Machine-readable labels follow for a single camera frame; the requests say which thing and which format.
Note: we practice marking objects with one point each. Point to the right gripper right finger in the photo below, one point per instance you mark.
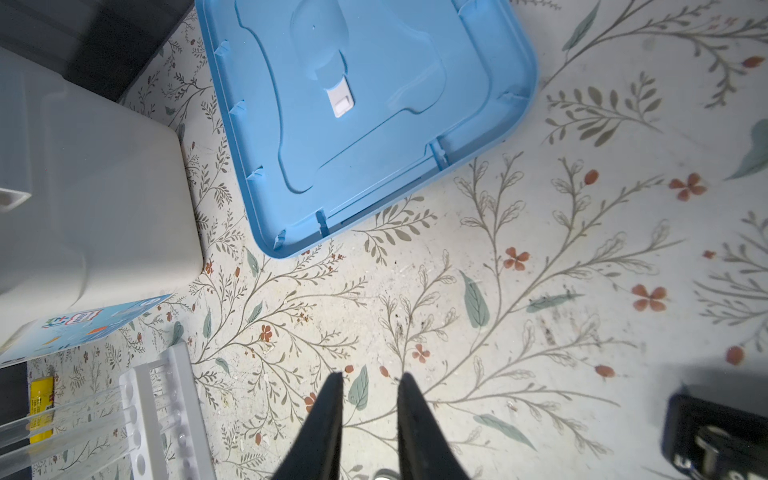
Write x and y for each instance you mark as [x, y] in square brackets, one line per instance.
[423, 450]

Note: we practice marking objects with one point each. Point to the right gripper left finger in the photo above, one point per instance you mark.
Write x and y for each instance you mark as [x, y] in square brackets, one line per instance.
[316, 451]

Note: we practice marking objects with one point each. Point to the test tube with cream cap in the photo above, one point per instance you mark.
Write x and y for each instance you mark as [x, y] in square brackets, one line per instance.
[58, 416]

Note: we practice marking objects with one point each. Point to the metal scissors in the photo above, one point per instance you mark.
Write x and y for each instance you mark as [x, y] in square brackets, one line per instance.
[386, 474]

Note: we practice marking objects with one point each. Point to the clear test tube blue cap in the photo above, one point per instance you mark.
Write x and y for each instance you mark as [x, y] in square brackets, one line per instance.
[22, 458]

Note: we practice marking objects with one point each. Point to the white test tube rack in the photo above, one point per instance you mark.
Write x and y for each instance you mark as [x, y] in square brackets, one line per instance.
[165, 427]

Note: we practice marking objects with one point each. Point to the black stapler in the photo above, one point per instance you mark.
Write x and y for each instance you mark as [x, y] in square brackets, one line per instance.
[706, 440]

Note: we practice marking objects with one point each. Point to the white plastic storage bin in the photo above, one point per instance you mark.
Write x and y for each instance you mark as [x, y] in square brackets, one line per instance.
[97, 221]

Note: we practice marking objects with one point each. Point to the blue plastic bin lid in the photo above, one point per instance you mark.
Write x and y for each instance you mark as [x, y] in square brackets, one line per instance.
[334, 110]

